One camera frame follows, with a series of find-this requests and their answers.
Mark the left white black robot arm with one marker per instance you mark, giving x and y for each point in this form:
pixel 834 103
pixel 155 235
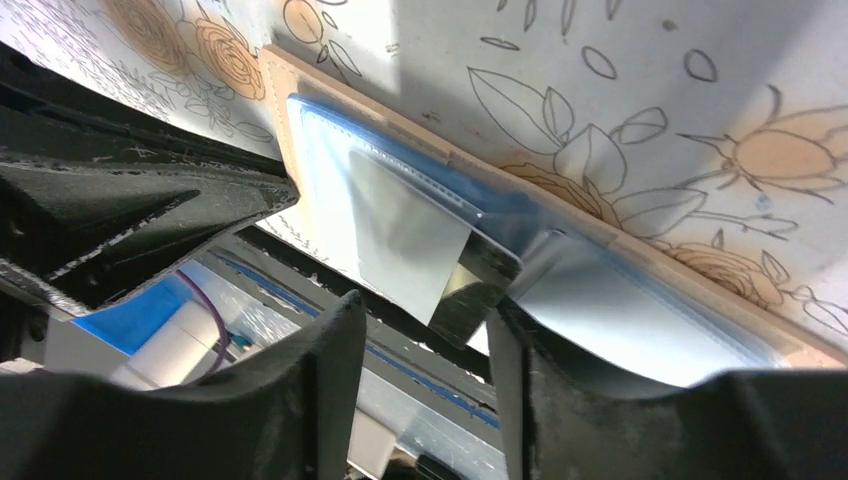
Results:
pixel 175 330

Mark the blue credit card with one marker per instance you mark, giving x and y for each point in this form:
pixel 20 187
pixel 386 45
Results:
pixel 337 144

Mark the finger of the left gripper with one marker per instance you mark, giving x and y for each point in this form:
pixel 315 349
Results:
pixel 79 237

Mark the tan leather card holder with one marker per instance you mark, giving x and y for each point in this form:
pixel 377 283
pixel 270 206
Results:
pixel 328 224

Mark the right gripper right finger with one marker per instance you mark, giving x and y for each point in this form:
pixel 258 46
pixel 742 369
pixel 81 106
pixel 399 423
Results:
pixel 566 413

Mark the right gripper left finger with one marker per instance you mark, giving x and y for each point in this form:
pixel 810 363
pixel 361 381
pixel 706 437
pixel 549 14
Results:
pixel 285 412

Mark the floral patterned table mat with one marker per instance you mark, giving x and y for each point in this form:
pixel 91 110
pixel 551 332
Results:
pixel 713 130

